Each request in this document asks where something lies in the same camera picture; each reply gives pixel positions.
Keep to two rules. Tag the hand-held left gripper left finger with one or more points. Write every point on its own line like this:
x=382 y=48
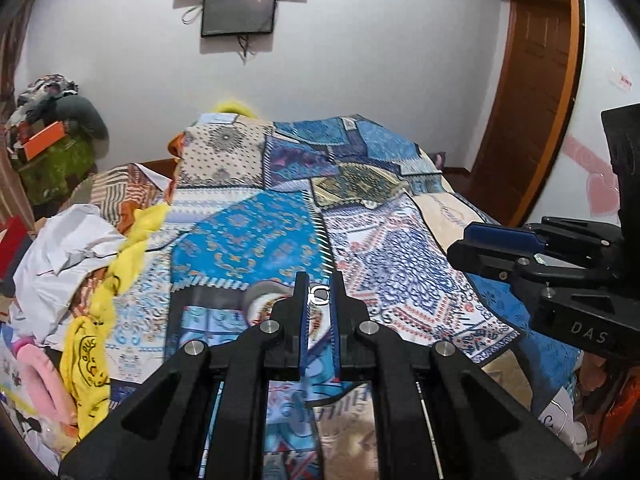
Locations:
x=302 y=325

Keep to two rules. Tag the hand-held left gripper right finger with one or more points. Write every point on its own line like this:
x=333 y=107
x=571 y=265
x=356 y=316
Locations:
x=336 y=325

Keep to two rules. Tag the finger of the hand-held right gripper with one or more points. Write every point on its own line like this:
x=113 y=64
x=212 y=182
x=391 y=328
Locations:
x=492 y=234
x=480 y=260

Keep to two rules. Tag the dark purple bag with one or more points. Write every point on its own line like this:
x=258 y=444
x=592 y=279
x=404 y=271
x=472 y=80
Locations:
x=438 y=160

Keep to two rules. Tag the white plastic bag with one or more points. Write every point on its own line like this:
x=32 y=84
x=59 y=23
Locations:
x=562 y=420

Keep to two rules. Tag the blue patchwork blanket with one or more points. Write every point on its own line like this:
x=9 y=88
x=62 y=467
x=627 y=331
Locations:
x=280 y=200

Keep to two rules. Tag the brown wooden door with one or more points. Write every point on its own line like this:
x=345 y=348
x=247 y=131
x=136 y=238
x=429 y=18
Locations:
x=560 y=110

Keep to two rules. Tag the orange striped cloth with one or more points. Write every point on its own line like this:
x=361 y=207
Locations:
x=130 y=195

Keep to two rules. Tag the yellow cloth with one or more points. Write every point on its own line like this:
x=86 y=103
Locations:
x=87 y=360

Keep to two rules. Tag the orange pillow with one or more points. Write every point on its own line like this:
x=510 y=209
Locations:
x=175 y=146

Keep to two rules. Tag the yellow plush item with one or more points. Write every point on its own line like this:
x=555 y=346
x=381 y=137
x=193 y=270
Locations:
x=235 y=109

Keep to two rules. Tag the white cloth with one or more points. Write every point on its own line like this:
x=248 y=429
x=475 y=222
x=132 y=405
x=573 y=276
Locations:
x=65 y=255

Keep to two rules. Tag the pink cloth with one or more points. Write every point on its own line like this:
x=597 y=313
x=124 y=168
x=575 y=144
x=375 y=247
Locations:
x=42 y=380

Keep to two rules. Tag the printed cartoon bag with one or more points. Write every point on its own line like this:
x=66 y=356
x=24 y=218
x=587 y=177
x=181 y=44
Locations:
x=25 y=410

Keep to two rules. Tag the green patterned cloth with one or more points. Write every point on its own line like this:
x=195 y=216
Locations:
x=55 y=172

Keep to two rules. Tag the grey cloth bundle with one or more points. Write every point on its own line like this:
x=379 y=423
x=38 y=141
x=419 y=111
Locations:
x=85 y=117

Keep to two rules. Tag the orange box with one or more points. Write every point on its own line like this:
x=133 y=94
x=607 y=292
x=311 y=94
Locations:
x=45 y=139

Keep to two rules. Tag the pile of mixed clothes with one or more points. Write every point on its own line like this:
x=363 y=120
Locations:
x=42 y=92

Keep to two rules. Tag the striped red curtain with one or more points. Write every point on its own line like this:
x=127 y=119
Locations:
x=15 y=60

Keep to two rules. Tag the pink wall decoration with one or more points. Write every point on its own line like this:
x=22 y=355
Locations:
x=597 y=180

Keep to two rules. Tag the small pink wall sticker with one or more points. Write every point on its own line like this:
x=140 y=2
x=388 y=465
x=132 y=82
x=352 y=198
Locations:
x=622 y=80

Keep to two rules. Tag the small black wall monitor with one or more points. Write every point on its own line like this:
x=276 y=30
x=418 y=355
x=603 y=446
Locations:
x=239 y=12

